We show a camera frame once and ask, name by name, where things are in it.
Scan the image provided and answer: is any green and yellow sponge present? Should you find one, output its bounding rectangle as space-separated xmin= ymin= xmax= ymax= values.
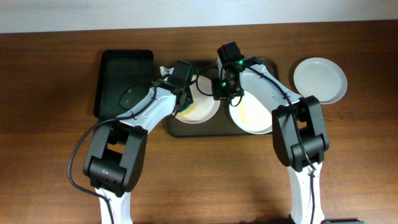
xmin=175 ymin=103 xmax=196 ymax=116

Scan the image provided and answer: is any pale pink plate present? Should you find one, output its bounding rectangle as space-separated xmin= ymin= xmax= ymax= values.
xmin=176 ymin=83 xmax=221 ymax=124

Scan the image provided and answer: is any light grey plate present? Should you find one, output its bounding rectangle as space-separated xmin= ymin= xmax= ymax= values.
xmin=293 ymin=57 xmax=348 ymax=104

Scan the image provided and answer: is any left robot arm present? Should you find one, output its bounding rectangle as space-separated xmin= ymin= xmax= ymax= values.
xmin=83 ymin=77 xmax=192 ymax=223

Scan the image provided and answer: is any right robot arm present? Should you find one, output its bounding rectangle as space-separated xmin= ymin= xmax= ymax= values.
xmin=212 ymin=57 xmax=329 ymax=223

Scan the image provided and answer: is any dark brown serving tray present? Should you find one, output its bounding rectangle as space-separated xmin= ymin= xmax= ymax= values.
xmin=164 ymin=58 xmax=279 ymax=138

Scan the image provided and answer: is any black rectangular sponge tray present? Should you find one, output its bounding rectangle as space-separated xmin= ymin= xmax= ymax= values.
xmin=93 ymin=50 xmax=154 ymax=119

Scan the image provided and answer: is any cream white plate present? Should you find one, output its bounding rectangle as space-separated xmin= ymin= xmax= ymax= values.
xmin=229 ymin=91 xmax=272 ymax=134

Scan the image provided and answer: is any right black cable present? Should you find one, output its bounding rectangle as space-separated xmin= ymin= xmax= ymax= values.
xmin=195 ymin=56 xmax=317 ymax=224

